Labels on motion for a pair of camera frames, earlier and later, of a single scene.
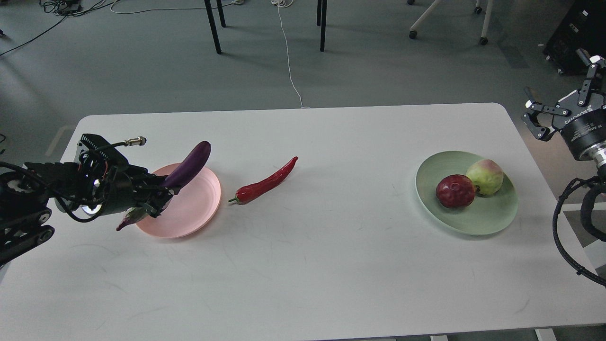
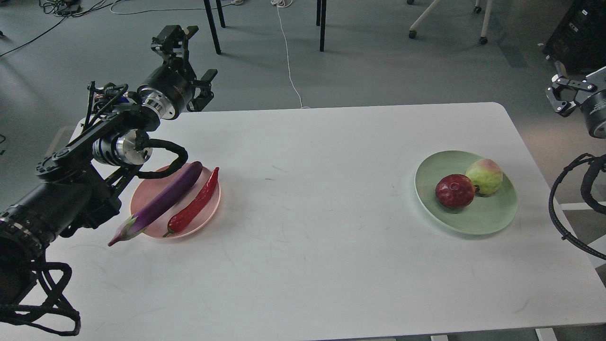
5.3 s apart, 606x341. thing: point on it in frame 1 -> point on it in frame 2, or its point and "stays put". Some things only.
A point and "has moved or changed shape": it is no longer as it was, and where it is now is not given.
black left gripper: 126,188 -> 171,88
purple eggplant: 188,168 has moved or changed shape
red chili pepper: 252,192 -> 181,217
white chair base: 484,40 stays put
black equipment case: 583,26 stays put
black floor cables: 66,8 stays put
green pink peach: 487,175 stays put
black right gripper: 583,125 -> 562,97
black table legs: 219,4 stays put
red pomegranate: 455,191 stays put
